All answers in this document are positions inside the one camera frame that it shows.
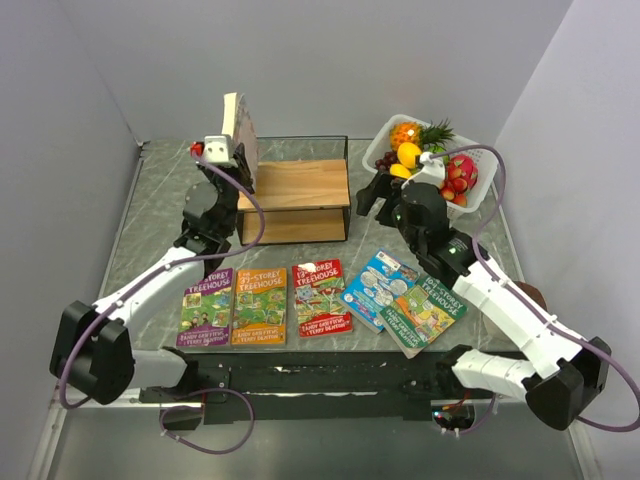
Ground brown round object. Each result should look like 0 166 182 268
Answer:
514 281 548 312

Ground wooden two-tier metal shelf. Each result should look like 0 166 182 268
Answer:
237 135 351 245

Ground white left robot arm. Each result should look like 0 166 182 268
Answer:
49 135 259 409

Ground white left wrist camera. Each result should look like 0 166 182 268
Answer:
189 135 237 168

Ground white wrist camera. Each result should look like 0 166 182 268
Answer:
409 151 446 188
189 135 237 168

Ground orange round fruit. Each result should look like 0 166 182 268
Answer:
396 142 422 170

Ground orange 39-storey treehouse book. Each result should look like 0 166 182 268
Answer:
231 268 287 347

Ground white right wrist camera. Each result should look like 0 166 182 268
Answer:
409 151 446 188

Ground pink dragon fruit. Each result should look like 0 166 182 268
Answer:
447 154 478 193

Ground blue comic cover book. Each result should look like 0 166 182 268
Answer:
339 249 419 334

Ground yellow lemon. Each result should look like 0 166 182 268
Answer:
389 163 412 179

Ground green 104-storey treehouse book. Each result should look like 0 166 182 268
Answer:
377 274 467 359

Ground dark purple grapes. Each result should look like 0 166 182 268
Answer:
375 151 398 172

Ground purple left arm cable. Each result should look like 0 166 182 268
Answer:
58 157 266 456

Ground white plastic fruit basket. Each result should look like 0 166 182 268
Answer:
362 114 498 220

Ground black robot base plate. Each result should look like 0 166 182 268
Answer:
139 351 491 424

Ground dark grey cover book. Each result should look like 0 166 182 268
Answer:
221 92 259 193

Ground orange spiky fruit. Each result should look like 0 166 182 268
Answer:
389 122 423 152

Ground red 13-storey treehouse book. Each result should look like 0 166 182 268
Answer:
292 259 353 339

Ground purple 117-storey treehouse book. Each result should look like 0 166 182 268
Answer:
176 268 234 348

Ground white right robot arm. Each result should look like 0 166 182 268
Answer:
356 172 611 430

